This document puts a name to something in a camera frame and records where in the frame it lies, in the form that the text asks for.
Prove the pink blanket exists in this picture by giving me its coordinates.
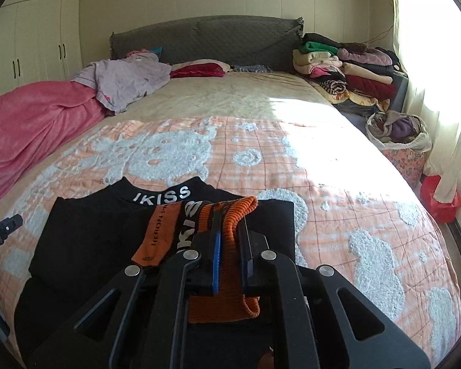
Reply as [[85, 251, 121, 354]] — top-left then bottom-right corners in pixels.
[[0, 81, 106, 199]]

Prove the red velvet pillow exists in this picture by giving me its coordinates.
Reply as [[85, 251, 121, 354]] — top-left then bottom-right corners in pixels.
[[171, 59, 231, 78]]

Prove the cream wardrobe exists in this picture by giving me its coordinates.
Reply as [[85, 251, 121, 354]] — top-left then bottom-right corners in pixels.
[[0, 0, 82, 95]]

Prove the white curtain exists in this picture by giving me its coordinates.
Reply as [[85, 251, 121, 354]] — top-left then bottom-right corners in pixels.
[[393, 0, 461, 203]]

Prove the dark grey headboard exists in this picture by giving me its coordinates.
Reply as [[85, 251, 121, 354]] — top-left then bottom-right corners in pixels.
[[110, 15, 304, 73]]

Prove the black and orange sweater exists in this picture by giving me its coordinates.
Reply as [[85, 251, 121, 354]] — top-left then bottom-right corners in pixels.
[[13, 176, 296, 369]]

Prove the stack of folded clothes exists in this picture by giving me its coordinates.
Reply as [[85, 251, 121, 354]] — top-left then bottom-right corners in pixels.
[[292, 34, 408, 118]]

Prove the lilac crumpled garment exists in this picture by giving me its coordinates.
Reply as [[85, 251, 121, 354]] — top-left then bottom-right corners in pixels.
[[71, 50, 171, 115]]

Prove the floral basket with clothes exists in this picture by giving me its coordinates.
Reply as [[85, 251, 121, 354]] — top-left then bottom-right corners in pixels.
[[365, 110, 432, 188]]

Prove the red bag on floor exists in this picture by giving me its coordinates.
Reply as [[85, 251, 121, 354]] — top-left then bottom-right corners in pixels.
[[419, 174, 461, 224]]

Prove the orange white patterned bedspread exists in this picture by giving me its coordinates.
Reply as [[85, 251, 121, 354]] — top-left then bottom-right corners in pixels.
[[0, 117, 461, 365]]

